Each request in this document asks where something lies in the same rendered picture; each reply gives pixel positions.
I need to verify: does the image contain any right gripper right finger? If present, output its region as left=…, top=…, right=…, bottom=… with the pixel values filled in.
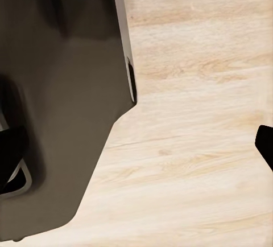
left=255, top=125, right=273, bottom=171

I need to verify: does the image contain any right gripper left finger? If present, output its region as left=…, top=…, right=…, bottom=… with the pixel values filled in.
left=0, top=125, right=30, bottom=193

